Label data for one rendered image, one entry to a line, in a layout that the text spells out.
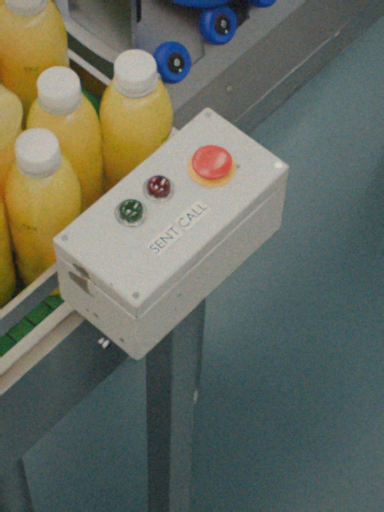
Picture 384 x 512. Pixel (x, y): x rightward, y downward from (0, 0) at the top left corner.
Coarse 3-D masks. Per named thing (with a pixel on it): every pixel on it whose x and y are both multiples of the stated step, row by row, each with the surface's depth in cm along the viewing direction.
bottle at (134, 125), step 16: (112, 80) 123; (112, 96) 122; (128, 96) 121; (144, 96) 121; (160, 96) 122; (112, 112) 122; (128, 112) 122; (144, 112) 122; (160, 112) 123; (112, 128) 124; (128, 128) 123; (144, 128) 123; (160, 128) 124; (112, 144) 125; (128, 144) 124; (144, 144) 124; (160, 144) 126; (112, 160) 128; (128, 160) 127; (144, 160) 127; (112, 176) 130
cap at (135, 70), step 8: (120, 56) 120; (128, 56) 120; (136, 56) 120; (144, 56) 120; (120, 64) 120; (128, 64) 120; (136, 64) 120; (144, 64) 120; (152, 64) 120; (120, 72) 119; (128, 72) 119; (136, 72) 119; (144, 72) 119; (152, 72) 119; (120, 80) 119; (128, 80) 119; (136, 80) 119; (144, 80) 119; (152, 80) 120; (128, 88) 120; (136, 88) 120; (144, 88) 120
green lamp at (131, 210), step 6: (120, 204) 111; (126, 204) 111; (132, 204) 111; (138, 204) 111; (120, 210) 111; (126, 210) 111; (132, 210) 111; (138, 210) 111; (120, 216) 111; (126, 216) 111; (132, 216) 111; (138, 216) 111
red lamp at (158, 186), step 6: (150, 180) 112; (156, 180) 112; (162, 180) 112; (168, 180) 113; (150, 186) 112; (156, 186) 112; (162, 186) 112; (168, 186) 112; (150, 192) 112; (156, 192) 112; (162, 192) 112; (168, 192) 112
